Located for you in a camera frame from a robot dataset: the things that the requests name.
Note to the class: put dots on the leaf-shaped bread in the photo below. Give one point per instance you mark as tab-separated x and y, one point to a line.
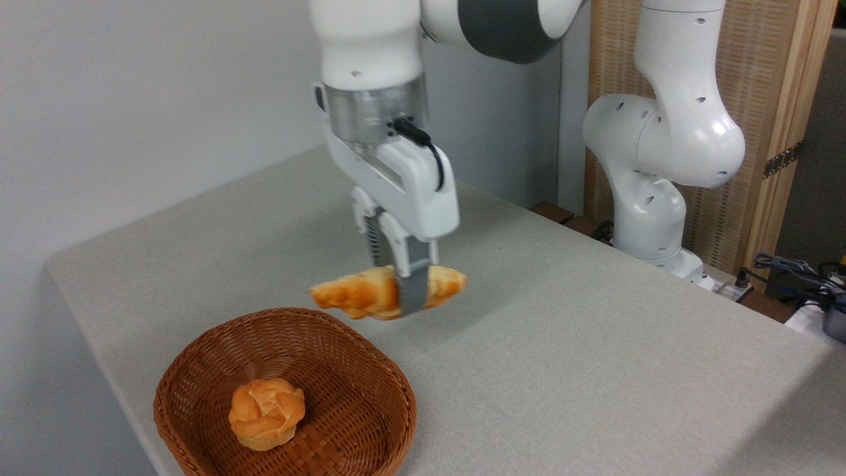
360	294

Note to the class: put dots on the dark metal screen hinge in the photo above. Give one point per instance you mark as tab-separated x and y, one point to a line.
783	160

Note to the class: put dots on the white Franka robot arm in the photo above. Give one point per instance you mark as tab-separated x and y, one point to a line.
661	132

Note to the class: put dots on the brown wicker basket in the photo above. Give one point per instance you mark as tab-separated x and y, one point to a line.
357	383

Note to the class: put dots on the brown wooden board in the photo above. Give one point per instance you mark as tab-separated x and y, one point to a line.
554	213

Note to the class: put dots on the grey tablecloth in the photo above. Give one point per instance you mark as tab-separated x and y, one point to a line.
595	317

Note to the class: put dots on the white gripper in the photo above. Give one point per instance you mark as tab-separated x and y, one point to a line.
423	192

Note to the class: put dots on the round orange bread roll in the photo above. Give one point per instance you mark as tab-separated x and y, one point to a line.
266	413

